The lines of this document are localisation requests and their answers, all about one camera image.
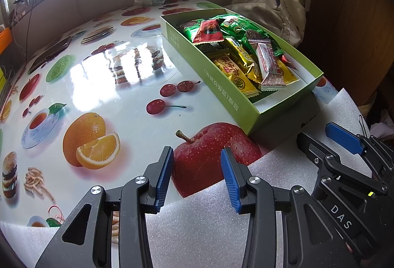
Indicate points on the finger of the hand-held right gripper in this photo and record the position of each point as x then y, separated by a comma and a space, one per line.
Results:
314, 151
344, 137

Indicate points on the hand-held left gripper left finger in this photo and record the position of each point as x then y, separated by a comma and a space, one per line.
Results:
163, 182

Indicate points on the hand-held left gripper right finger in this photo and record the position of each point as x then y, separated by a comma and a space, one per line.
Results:
231, 182

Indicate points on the yellow snack packet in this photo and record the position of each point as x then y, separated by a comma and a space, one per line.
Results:
287, 74
234, 74

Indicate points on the green cardboard box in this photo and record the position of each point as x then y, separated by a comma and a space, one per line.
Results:
215, 89

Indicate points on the white red nougat packet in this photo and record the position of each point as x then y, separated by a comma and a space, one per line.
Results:
267, 68

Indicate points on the long gold snack bar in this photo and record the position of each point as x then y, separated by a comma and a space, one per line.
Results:
243, 55

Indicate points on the green cookie packet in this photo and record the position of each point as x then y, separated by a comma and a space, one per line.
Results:
189, 28
240, 25

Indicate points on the red snack packet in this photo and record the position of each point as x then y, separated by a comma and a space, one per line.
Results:
209, 31

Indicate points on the white foam sheet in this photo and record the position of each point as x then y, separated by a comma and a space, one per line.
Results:
197, 225

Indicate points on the brown wooden cabinet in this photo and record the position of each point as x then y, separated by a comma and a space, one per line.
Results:
347, 25

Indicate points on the fruit printed tablecloth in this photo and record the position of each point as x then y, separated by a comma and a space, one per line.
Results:
92, 86

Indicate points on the black phone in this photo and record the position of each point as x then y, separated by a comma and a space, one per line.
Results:
50, 54

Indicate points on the orange box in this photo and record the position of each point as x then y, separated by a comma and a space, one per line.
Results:
5, 40

